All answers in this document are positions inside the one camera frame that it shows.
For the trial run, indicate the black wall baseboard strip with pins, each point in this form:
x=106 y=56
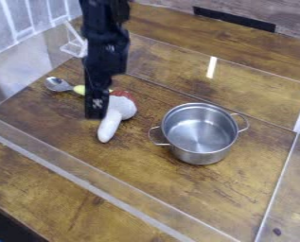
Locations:
x=235 y=19

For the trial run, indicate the stainless steel pot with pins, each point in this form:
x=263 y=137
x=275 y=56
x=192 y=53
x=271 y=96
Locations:
x=199 y=131

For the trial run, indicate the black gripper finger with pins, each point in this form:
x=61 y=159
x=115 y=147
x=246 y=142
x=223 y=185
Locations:
x=96 y=103

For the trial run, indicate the clear acrylic enclosure panel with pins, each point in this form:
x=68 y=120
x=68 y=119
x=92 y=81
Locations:
x=78 y=190

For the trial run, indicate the white red toy mushroom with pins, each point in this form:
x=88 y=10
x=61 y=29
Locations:
x=121 y=110

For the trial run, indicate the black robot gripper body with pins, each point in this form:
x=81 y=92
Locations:
x=108 y=40

